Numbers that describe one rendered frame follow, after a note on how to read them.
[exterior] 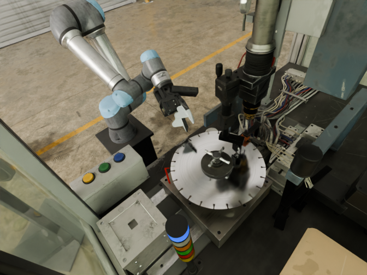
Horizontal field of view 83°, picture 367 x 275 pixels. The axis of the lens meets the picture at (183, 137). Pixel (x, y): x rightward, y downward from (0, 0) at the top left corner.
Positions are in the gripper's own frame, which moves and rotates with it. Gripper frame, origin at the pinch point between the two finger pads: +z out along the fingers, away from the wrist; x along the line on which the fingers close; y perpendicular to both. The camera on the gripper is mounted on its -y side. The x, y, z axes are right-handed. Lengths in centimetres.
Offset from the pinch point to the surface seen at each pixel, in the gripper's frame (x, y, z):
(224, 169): 10.1, 0.0, 20.1
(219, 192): 12.3, 6.2, 25.3
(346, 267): 15, -19, 64
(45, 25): -388, 74, -423
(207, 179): 9.0, 6.6, 20.3
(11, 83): -276, 146, -234
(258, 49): 36.4, -12.8, -4.4
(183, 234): 36.5, 23.4, 23.8
